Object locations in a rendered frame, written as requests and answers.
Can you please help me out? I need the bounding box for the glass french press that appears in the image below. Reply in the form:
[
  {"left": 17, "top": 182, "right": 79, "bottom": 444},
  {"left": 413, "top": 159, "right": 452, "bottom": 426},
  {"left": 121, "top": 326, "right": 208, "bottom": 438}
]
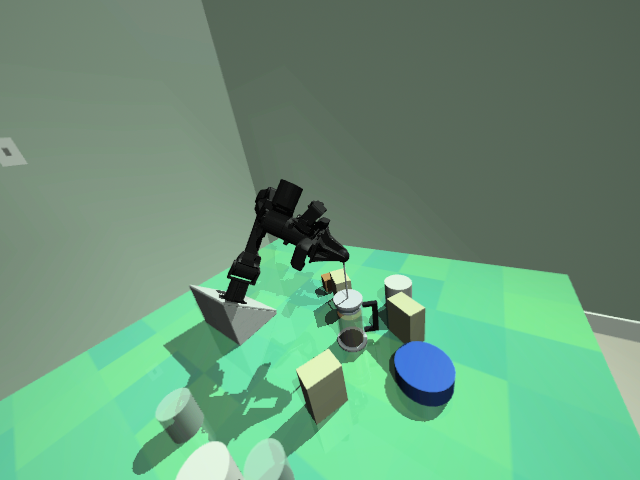
[{"left": 333, "top": 249, "right": 379, "bottom": 352}]

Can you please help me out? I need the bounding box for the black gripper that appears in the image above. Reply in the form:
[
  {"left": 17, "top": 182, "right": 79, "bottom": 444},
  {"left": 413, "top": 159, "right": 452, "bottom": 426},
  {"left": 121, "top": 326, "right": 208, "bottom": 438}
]
[{"left": 280, "top": 217, "right": 348, "bottom": 272}]

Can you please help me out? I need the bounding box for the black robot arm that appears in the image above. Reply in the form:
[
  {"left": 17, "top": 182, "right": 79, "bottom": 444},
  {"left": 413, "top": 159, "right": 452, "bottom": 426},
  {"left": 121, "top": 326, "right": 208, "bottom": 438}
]
[{"left": 220, "top": 179, "right": 327, "bottom": 304}]

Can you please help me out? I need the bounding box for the blue cylinder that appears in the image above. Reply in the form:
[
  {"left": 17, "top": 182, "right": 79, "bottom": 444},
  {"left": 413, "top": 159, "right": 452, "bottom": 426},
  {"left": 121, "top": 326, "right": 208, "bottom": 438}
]
[{"left": 394, "top": 341, "right": 456, "bottom": 407}]

